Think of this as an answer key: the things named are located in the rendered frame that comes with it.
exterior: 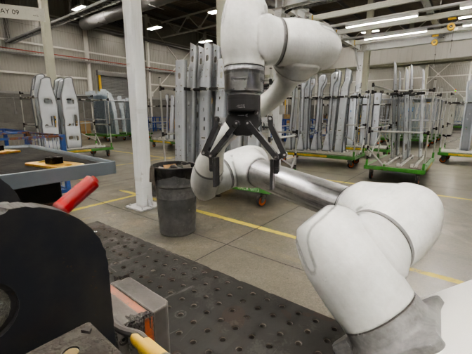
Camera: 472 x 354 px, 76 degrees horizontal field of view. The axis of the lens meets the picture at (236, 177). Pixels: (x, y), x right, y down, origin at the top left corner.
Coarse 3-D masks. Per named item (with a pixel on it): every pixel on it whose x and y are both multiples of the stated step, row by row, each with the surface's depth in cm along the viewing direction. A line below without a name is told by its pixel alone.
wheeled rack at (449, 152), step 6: (450, 96) 797; (450, 102) 748; (456, 102) 741; (462, 102) 723; (468, 102) 725; (444, 114) 736; (444, 120) 739; (444, 126) 762; (444, 144) 807; (444, 150) 752; (450, 150) 765; (456, 150) 758; (444, 156) 754; (456, 156) 732; (462, 156) 724; (468, 156) 716; (444, 162) 757
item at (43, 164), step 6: (54, 156) 43; (30, 162) 43; (36, 162) 43; (42, 162) 43; (48, 162) 42; (54, 162) 42; (60, 162) 43; (66, 162) 43; (72, 162) 43; (48, 168) 40
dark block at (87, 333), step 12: (84, 324) 17; (60, 336) 16; (72, 336) 16; (84, 336) 16; (96, 336) 16; (36, 348) 15; (48, 348) 15; (60, 348) 15; (72, 348) 15; (84, 348) 15; (96, 348) 15; (108, 348) 15
